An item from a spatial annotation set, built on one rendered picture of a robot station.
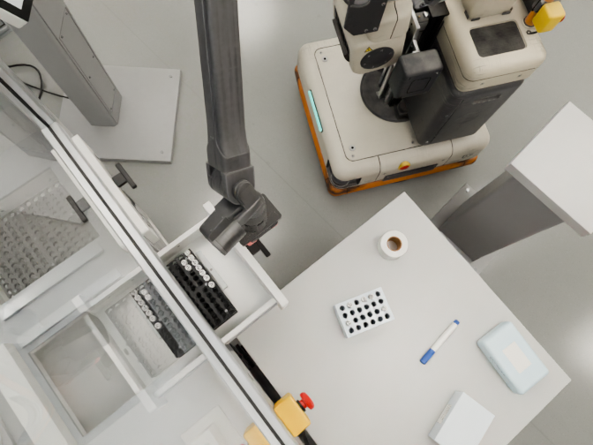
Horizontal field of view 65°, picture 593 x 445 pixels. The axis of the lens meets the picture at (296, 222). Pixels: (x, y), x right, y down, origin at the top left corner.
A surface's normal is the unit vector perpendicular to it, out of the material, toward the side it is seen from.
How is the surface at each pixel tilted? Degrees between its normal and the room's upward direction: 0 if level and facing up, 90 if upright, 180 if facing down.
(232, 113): 53
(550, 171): 0
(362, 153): 0
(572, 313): 0
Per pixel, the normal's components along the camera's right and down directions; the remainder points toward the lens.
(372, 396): 0.05, -0.25
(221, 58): 0.58, 0.41
